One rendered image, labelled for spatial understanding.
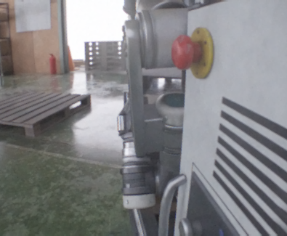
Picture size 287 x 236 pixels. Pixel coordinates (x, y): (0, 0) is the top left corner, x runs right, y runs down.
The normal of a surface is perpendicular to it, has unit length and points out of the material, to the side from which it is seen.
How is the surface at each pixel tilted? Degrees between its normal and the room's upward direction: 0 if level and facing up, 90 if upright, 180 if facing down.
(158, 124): 106
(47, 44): 90
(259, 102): 90
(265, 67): 90
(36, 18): 90
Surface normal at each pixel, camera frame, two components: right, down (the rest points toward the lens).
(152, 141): 0.14, 0.57
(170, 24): 0.08, -0.11
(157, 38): 0.13, 0.30
